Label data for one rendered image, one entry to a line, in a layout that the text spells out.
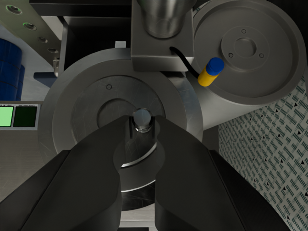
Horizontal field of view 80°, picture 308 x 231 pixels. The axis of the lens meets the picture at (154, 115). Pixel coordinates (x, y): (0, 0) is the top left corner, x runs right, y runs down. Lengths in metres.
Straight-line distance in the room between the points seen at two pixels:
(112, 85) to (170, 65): 0.05
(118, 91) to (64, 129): 0.06
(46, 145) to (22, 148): 0.40
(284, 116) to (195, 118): 0.12
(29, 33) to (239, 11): 0.41
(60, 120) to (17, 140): 0.43
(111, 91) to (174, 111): 0.06
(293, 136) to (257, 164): 0.08
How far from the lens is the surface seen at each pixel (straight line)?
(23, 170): 0.59
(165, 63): 0.16
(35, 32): 0.49
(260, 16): 0.25
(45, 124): 0.19
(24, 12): 0.45
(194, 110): 0.17
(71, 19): 0.22
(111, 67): 0.18
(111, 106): 0.16
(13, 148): 0.60
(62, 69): 0.20
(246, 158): 0.33
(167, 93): 0.17
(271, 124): 0.27
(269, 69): 0.22
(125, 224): 0.53
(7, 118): 0.62
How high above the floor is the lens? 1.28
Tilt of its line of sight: 11 degrees down
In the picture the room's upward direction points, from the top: 180 degrees counter-clockwise
